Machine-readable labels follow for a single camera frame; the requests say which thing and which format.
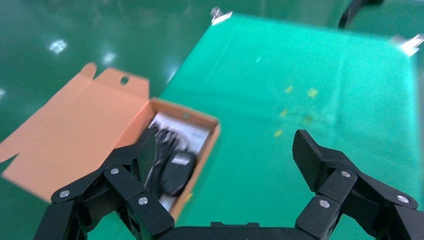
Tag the open brown cardboard box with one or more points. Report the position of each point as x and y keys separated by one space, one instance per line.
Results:
x=76 y=132

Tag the green table cloth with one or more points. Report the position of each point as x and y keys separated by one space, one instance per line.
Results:
x=258 y=99

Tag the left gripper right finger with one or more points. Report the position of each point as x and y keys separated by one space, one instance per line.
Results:
x=357 y=198

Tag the silver binder clip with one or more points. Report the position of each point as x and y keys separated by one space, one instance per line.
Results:
x=409 y=43
x=220 y=16

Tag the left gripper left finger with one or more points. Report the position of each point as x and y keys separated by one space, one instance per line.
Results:
x=109 y=195

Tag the white printed instruction sheet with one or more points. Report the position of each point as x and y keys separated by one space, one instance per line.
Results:
x=198 y=136

